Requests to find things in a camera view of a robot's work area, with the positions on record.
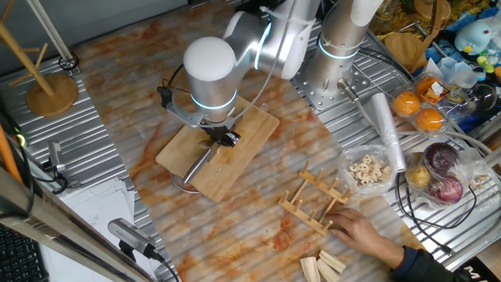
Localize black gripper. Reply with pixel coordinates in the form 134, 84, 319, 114
201, 121, 242, 149

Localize steel handled cleaver knife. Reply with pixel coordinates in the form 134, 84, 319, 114
181, 141, 221, 186

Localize wooden peg rack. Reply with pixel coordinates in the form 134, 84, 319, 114
277, 159, 352, 237

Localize forearm in dark sleeve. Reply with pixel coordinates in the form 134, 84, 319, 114
385, 244, 473, 282

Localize bag of lotus slices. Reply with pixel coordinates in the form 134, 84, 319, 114
337, 144, 398, 197

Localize bare person hand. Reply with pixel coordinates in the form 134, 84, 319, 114
327, 207, 393, 266

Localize wooden cutting board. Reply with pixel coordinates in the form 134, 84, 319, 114
155, 96, 281, 204

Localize orange marble pattern mat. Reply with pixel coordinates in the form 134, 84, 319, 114
72, 0, 436, 282

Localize clear plastic bag roll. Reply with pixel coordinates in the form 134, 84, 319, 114
370, 92, 407, 173

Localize white paper stack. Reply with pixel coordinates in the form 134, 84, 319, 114
58, 177, 158, 282

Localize wooden blocks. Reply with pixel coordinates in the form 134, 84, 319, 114
319, 249, 347, 274

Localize orange fruit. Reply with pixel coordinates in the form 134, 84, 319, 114
392, 90, 421, 117
414, 107, 445, 132

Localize wooden mug tree stand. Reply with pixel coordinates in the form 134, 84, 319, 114
0, 0, 79, 118

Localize wooden hanger stand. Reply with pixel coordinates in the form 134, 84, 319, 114
383, 0, 452, 74

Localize orange with paper label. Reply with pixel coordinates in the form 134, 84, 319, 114
415, 76, 442, 99

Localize white tripod legs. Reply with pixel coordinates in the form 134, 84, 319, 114
25, 0, 81, 73

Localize red onion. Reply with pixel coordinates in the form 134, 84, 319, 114
428, 175, 464, 204
424, 142, 459, 173

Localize clear plastic fruit container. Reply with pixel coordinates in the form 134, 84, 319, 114
389, 72, 477, 136

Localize orange pole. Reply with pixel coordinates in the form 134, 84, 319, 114
0, 124, 23, 184

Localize clear measuring cup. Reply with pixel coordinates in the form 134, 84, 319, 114
438, 56, 486, 89

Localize clear plastic produce bag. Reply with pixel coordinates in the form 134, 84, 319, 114
402, 143, 490, 211

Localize black keyboard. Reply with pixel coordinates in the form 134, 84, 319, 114
0, 225, 51, 282

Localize glass bowl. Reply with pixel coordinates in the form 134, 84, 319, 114
467, 83, 498, 111

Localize blue plush toy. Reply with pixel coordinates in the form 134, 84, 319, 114
453, 13, 501, 56

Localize black printed box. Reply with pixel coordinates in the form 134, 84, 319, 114
445, 254, 501, 282

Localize wrist camera on grey bracket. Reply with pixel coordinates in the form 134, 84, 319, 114
156, 85, 207, 130

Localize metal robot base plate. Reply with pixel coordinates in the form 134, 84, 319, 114
290, 49, 373, 111

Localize grey robot hose cable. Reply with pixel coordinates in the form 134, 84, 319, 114
337, 78, 495, 156

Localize grey camera with black clamp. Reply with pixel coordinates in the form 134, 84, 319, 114
107, 218, 158, 262

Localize small grey camera on mount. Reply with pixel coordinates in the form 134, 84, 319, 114
41, 139, 81, 196

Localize aluminium frame bar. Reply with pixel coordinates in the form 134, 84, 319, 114
0, 167, 157, 282

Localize black power cable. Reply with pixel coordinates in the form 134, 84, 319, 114
395, 172, 479, 255

